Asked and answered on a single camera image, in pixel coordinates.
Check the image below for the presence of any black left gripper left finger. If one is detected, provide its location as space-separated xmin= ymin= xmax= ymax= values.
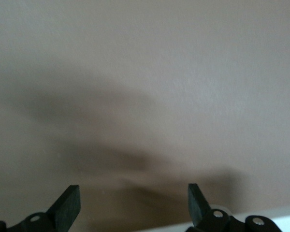
xmin=0 ymin=185 xmax=81 ymax=232

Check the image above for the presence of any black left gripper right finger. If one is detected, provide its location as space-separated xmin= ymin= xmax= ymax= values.
xmin=186 ymin=183 xmax=281 ymax=232

